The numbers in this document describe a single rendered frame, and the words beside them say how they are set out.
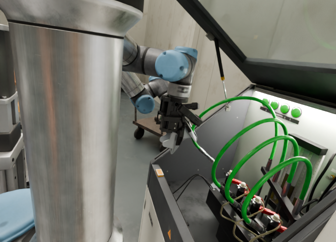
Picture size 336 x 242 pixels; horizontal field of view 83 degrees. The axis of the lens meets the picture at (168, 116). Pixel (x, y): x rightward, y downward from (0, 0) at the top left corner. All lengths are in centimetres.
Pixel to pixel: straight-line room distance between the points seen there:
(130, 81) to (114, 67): 57
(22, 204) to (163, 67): 37
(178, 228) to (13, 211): 55
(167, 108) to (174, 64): 19
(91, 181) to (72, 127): 6
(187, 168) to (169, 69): 81
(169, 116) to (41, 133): 47
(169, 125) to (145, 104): 16
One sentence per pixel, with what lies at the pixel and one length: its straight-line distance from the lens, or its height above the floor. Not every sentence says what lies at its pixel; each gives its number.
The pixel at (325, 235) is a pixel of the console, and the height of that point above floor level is 116.
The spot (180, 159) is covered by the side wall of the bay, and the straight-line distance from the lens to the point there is 113.
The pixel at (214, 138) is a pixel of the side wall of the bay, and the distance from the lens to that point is 117.
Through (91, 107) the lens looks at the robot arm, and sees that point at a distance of 17.
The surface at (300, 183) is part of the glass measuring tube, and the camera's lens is 100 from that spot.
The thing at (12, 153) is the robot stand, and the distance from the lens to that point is 58.
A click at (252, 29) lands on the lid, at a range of 84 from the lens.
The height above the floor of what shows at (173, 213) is 95.
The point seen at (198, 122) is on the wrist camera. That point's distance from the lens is 68.
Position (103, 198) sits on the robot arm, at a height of 137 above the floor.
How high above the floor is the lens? 152
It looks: 17 degrees down
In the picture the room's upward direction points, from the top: 9 degrees clockwise
